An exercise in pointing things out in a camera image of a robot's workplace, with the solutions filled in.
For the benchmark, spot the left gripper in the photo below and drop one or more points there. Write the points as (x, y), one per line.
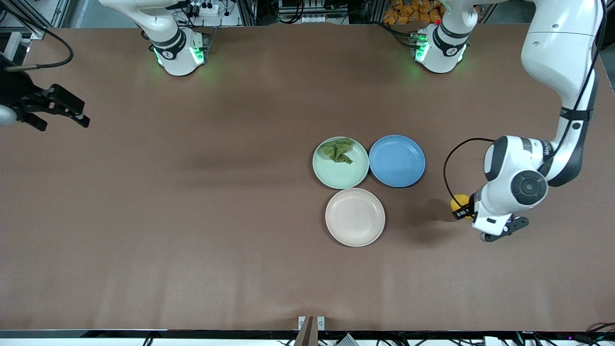
(467, 209)

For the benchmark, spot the white power strip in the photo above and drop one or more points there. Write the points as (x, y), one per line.
(204, 8)

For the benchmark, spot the green lettuce leaf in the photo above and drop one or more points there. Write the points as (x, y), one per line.
(338, 150)

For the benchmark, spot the mint green round plate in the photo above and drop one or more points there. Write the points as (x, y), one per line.
(338, 173)

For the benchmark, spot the metal table edge bracket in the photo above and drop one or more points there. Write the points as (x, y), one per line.
(311, 329)

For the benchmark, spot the beige round plate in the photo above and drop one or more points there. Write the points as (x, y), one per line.
(354, 217)

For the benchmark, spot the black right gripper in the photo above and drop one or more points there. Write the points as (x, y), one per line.
(15, 92)

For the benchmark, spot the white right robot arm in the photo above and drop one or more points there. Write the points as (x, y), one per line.
(178, 53)

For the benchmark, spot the yellow lemon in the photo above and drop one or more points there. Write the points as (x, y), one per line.
(460, 201)

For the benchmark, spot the blue round plate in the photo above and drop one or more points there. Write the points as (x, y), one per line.
(397, 161)

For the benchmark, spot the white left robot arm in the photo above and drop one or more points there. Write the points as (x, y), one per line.
(562, 48)

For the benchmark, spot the orange snack packets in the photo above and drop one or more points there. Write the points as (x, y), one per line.
(408, 12)

